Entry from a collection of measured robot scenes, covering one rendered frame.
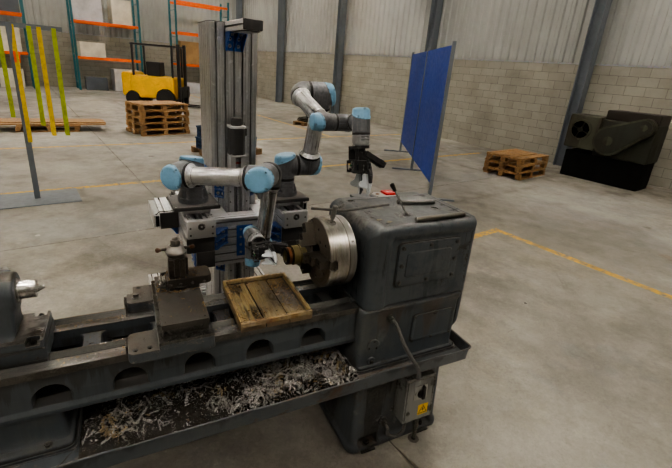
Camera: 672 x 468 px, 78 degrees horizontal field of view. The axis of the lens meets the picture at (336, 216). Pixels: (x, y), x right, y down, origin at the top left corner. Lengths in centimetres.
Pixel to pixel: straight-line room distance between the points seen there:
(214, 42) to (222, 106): 31
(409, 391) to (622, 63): 1035
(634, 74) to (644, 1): 148
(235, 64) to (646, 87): 1011
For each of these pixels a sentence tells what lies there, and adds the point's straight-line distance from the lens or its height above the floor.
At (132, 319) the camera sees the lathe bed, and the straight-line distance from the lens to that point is 186.
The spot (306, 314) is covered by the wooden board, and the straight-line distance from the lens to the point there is 176.
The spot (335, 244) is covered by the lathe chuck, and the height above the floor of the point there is 117.
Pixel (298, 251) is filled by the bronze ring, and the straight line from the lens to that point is 178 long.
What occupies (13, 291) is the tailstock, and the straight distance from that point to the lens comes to 170.
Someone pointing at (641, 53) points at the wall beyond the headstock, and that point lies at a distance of 1165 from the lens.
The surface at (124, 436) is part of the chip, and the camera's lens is 185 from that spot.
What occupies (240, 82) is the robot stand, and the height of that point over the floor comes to 175.
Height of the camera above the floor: 186
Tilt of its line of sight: 20 degrees down
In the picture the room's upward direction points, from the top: 5 degrees clockwise
